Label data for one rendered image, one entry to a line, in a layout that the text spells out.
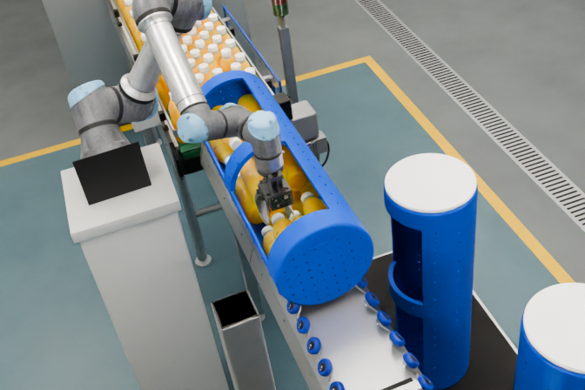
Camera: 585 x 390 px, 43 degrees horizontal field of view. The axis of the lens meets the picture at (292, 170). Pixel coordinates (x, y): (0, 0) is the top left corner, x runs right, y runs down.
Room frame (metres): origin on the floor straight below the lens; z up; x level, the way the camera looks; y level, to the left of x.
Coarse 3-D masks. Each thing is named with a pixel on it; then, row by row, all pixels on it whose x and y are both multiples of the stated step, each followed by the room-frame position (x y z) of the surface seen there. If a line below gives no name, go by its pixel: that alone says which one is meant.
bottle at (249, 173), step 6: (246, 162) 1.82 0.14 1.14; (252, 162) 1.81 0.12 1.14; (246, 168) 1.79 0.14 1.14; (252, 168) 1.78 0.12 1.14; (240, 174) 1.80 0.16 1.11; (246, 174) 1.77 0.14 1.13; (252, 174) 1.75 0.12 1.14; (258, 174) 1.75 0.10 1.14; (246, 180) 1.75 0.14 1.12; (252, 180) 1.73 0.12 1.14; (258, 180) 1.72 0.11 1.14; (246, 186) 1.74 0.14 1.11; (252, 186) 1.71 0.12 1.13; (252, 192) 1.69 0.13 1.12
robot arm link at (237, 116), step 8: (232, 104) 1.65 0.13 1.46; (224, 112) 1.59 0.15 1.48; (232, 112) 1.60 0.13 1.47; (240, 112) 1.61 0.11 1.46; (248, 112) 1.61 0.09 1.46; (232, 120) 1.58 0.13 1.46; (240, 120) 1.59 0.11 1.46; (232, 128) 1.57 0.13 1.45; (240, 128) 1.57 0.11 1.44; (232, 136) 1.57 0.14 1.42; (240, 136) 1.57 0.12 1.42
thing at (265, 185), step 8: (280, 168) 1.53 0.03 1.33; (264, 176) 1.52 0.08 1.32; (272, 176) 1.53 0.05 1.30; (280, 176) 1.50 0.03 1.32; (264, 184) 1.55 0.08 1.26; (272, 184) 1.52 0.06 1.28; (280, 184) 1.53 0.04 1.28; (264, 192) 1.51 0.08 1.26; (272, 192) 1.50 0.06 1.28; (280, 192) 1.50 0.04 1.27; (288, 192) 1.51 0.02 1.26; (272, 200) 1.50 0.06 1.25; (280, 200) 1.50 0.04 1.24; (288, 200) 1.51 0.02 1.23; (272, 208) 1.50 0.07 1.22
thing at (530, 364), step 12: (528, 348) 1.09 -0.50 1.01; (528, 360) 1.08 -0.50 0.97; (540, 360) 1.05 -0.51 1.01; (516, 372) 1.14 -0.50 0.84; (528, 372) 1.08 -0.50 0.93; (540, 372) 1.04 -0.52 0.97; (552, 372) 1.02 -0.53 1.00; (564, 372) 1.00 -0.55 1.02; (516, 384) 1.13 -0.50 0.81; (528, 384) 1.07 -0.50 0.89; (540, 384) 1.04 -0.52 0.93; (552, 384) 1.02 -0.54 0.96; (564, 384) 1.00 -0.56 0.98; (576, 384) 0.99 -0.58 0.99
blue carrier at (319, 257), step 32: (224, 96) 2.21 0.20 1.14; (256, 96) 2.05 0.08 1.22; (288, 128) 1.88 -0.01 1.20; (320, 192) 1.53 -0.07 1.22; (256, 224) 1.69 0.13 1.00; (320, 224) 1.39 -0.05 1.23; (352, 224) 1.41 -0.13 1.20; (288, 256) 1.35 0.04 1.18; (320, 256) 1.38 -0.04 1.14; (352, 256) 1.40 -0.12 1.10; (288, 288) 1.35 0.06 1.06; (320, 288) 1.37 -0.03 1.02
